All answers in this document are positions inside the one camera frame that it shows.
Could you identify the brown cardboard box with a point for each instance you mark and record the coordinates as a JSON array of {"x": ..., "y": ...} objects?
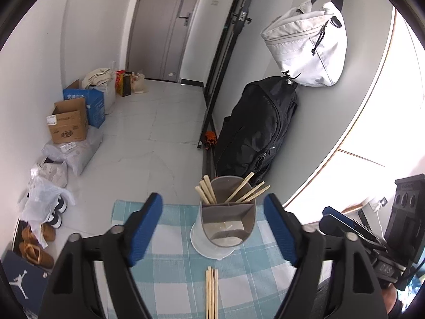
[{"x": 68, "y": 121}]

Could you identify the black white sneakers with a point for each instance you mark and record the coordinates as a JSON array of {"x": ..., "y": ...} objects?
[{"x": 55, "y": 218}]

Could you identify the person right hand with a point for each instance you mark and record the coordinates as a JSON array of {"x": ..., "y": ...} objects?
[{"x": 390, "y": 297}]

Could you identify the black sliding door frame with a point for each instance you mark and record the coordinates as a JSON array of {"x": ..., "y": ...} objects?
[{"x": 237, "y": 18}]

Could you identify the teal checkered tablecloth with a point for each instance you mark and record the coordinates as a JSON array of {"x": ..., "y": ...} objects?
[{"x": 252, "y": 281}]

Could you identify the red yellow bag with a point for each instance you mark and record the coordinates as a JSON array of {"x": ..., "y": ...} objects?
[{"x": 123, "y": 83}]

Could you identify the white plastic bag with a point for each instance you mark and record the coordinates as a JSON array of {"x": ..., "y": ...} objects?
[{"x": 46, "y": 185}]

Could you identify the white grey utensil holder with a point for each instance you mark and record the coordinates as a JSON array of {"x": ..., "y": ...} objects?
[{"x": 223, "y": 227}]

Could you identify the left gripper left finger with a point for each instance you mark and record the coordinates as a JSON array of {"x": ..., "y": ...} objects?
[{"x": 72, "y": 290}]

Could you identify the brown boots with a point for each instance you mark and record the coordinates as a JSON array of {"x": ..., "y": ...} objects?
[{"x": 31, "y": 250}]

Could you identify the black backpack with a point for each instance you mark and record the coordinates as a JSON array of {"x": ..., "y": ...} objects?
[{"x": 252, "y": 135}]

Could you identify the navy shoe box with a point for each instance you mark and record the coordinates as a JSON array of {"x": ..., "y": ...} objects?
[{"x": 27, "y": 281}]

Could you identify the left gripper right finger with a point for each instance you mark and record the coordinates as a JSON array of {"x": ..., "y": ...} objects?
[{"x": 353, "y": 290}]

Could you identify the beige cloth bag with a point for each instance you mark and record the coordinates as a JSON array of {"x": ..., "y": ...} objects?
[{"x": 98, "y": 77}]

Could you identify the grey door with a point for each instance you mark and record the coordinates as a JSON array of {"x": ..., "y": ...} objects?
[{"x": 158, "y": 37}]

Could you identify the blue cardboard box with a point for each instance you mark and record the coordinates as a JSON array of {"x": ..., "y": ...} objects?
[{"x": 94, "y": 99}]

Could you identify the white sling bag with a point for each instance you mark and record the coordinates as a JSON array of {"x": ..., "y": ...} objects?
[{"x": 308, "y": 46}]

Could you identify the grey plastic parcel bag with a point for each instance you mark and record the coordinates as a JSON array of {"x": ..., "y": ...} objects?
[{"x": 76, "y": 154}]

